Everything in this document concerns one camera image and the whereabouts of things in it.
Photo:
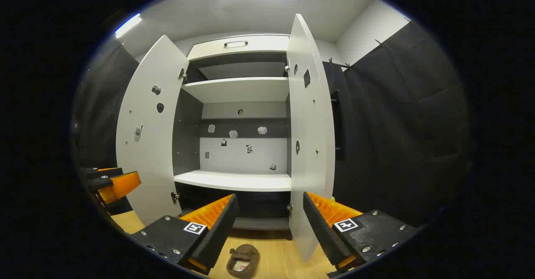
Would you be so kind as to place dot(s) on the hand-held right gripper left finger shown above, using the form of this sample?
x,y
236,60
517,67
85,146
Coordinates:
x,y
221,233

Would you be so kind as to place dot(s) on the white cabinet door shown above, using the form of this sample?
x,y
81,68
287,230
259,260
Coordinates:
x,y
309,178
146,153

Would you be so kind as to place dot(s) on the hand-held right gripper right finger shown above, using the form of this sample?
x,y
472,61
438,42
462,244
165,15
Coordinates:
x,y
322,233

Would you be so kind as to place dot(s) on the black backdrop cloth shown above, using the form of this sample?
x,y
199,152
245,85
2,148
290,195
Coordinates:
x,y
397,124

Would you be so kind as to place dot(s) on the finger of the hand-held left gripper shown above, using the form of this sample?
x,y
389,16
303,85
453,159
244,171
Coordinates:
x,y
119,187
102,172

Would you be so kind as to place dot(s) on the brown fuzzy shoe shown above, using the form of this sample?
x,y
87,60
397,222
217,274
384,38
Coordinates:
x,y
244,256

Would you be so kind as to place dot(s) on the ceiling strip light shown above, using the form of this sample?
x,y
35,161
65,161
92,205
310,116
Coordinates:
x,y
127,24

